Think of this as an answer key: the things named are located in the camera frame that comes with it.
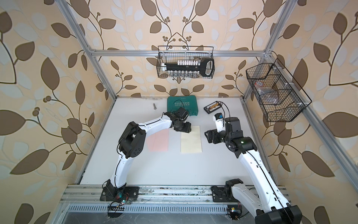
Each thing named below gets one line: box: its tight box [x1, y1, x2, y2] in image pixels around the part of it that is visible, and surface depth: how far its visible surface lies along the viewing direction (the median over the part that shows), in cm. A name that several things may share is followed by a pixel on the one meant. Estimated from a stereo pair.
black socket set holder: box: [164, 57, 215, 77], surface depth 86 cm
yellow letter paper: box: [180, 125, 203, 153], surface depth 95 cm
